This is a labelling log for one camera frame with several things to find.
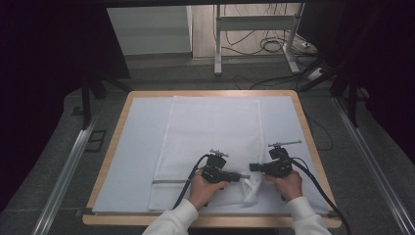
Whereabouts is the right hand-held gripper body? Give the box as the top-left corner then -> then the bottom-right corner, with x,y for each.
267,139 -> 303,179

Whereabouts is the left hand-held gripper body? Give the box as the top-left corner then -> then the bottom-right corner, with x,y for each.
201,149 -> 234,184

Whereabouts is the person's right hand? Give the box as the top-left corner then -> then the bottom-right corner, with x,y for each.
263,169 -> 304,203

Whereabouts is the person's left hand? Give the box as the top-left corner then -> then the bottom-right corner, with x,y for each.
188,169 -> 229,212

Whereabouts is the wooden table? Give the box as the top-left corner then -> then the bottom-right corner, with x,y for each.
81,89 -> 343,229

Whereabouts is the white table mat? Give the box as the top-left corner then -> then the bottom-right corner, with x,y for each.
91,95 -> 331,215

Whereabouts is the white power strip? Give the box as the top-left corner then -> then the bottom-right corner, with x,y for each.
306,66 -> 326,81

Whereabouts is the black metal stand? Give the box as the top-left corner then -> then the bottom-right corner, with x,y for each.
328,70 -> 371,129
78,73 -> 132,130

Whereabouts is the black floor socket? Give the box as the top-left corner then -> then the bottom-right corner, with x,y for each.
84,129 -> 108,153

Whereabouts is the dark curtain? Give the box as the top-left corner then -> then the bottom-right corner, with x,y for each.
297,0 -> 415,165
0,0 -> 131,213

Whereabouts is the white cabinet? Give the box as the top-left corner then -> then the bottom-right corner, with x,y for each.
106,5 -> 194,56

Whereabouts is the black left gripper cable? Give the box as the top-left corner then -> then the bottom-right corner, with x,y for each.
171,153 -> 211,211

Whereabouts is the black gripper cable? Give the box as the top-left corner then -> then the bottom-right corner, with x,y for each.
291,157 -> 352,235
171,153 -> 211,211

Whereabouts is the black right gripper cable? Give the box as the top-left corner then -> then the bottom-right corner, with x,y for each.
291,157 -> 352,235

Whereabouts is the thin black floor cable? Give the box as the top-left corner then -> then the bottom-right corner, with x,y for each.
306,114 -> 335,153

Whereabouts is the aluminium floor rail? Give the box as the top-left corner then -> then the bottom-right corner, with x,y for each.
332,97 -> 415,235
31,112 -> 100,235

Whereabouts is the tangle of black floor cables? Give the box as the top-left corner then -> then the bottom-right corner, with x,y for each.
220,3 -> 318,57

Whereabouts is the white metal desk frame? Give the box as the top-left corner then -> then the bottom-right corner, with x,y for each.
212,3 -> 306,77

